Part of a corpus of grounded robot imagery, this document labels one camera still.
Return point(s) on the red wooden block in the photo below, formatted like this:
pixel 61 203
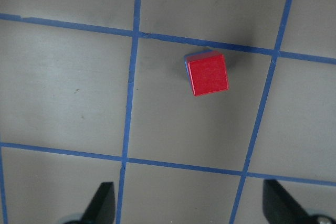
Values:
pixel 208 73

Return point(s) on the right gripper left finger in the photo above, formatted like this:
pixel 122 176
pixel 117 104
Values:
pixel 101 209

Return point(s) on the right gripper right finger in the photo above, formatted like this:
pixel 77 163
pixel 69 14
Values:
pixel 280 207

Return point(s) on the blue wooden block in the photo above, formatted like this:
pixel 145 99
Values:
pixel 193 54

